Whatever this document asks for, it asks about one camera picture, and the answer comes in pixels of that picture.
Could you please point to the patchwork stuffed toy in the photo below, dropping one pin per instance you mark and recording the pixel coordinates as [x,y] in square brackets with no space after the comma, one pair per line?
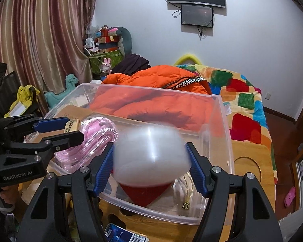
[106,36]

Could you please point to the white mug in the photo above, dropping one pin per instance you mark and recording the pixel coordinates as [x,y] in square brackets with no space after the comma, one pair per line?
[96,82]

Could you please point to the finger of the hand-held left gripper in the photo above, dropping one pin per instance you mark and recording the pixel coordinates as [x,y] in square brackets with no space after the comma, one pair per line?
[53,124]
[65,140]

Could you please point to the yellow foam arch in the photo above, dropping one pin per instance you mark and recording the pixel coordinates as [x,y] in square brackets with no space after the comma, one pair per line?
[189,56]

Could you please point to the teal rocking horse toy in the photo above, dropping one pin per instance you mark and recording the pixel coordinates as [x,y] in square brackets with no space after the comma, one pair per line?
[68,83]

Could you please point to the wall socket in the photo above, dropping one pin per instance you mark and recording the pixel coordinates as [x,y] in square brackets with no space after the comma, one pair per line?
[267,96]

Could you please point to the black mesh chair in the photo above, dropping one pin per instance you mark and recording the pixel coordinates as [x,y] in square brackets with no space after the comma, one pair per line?
[11,79]

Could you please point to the person's left hand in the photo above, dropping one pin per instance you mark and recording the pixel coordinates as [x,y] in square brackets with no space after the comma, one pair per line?
[14,195]

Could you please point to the colourful patchwork blanket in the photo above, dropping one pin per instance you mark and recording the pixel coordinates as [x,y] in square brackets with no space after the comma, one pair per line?
[245,100]

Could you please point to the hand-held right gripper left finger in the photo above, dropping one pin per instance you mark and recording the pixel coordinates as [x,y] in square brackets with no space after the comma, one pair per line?
[103,167]

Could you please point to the pink bunny bottle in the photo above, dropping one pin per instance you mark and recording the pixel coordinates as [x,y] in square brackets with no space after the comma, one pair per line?
[106,64]

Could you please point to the yellow cloth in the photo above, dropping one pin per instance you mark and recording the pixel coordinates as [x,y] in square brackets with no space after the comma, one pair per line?
[25,94]

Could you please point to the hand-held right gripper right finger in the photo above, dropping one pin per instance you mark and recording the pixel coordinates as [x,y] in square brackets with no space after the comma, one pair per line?
[197,171]

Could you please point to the green gift box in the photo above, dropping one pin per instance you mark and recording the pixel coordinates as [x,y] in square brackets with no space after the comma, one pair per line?
[98,65]

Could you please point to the small wall monitor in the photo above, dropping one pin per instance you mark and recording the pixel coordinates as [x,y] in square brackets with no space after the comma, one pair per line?
[197,15]

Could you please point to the grey plush cushion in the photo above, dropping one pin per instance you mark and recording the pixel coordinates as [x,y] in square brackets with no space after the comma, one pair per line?
[126,37]

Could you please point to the pink slipper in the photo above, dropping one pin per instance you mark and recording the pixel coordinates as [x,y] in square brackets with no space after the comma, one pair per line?
[289,196]

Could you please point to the dark purple garment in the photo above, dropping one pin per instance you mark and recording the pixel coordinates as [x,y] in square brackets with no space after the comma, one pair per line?
[133,64]

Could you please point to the small white fan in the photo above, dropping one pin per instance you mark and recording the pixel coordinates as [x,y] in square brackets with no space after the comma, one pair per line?
[89,42]

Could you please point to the clear plastic storage bin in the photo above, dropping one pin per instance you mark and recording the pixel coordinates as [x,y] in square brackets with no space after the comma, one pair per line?
[217,121]

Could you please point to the striped pink curtain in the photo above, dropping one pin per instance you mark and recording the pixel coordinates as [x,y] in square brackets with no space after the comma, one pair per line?
[40,30]

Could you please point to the blue and white box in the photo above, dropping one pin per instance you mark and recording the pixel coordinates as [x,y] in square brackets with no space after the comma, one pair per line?
[123,234]

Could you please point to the orange puffer jacket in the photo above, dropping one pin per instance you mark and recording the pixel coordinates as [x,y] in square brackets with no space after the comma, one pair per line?
[166,78]

